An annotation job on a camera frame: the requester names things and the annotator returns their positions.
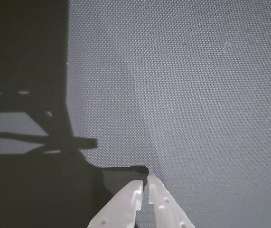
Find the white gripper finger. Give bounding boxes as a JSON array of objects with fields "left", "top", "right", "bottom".
[
  {"left": 148, "top": 175, "right": 196, "bottom": 228},
  {"left": 87, "top": 180, "right": 144, "bottom": 228}
]

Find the dark grey textured mat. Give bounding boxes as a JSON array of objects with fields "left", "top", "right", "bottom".
[{"left": 0, "top": 0, "right": 271, "bottom": 228}]

